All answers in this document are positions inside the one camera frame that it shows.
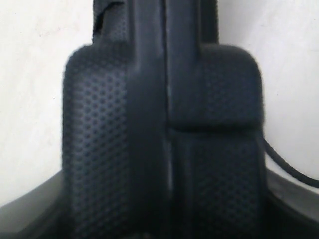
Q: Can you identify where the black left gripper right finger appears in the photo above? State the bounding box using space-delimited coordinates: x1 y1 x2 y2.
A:
259 169 319 239

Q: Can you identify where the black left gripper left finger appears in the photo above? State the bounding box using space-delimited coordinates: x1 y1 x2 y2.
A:
0 170 71 239

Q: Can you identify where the black braided rope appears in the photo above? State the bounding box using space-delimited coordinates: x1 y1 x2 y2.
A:
261 138 319 189

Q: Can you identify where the black plastic tool case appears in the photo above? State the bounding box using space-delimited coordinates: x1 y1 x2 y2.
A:
62 0 266 239

